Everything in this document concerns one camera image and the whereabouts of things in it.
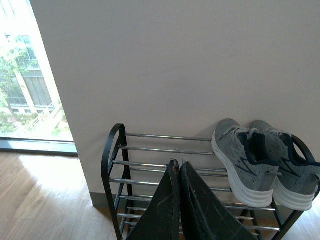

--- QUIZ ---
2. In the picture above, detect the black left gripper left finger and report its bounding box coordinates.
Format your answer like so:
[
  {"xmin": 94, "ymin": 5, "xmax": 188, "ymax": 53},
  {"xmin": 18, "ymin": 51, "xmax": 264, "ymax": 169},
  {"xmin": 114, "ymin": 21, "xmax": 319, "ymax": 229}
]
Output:
[{"xmin": 127, "ymin": 159, "xmax": 180, "ymax": 240}]

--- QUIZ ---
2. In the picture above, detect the grey knit sneaker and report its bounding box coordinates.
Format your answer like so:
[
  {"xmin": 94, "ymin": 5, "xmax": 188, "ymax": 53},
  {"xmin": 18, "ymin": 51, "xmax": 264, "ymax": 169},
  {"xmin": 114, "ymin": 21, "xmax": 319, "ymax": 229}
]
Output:
[
  {"xmin": 211, "ymin": 118, "xmax": 280, "ymax": 208},
  {"xmin": 249, "ymin": 120, "xmax": 320, "ymax": 211}
]

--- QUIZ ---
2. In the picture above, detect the black metal shoe rack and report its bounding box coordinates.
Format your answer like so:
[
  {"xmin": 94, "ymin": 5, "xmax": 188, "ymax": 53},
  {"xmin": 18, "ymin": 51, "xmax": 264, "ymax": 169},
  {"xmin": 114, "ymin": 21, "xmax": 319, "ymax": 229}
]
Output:
[{"xmin": 101, "ymin": 123, "xmax": 320, "ymax": 240}]

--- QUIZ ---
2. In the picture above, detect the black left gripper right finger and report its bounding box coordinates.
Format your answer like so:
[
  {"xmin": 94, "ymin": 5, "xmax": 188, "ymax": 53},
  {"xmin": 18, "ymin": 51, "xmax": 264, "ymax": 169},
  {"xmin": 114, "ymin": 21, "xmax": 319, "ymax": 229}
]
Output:
[{"xmin": 180, "ymin": 161, "xmax": 255, "ymax": 240}]

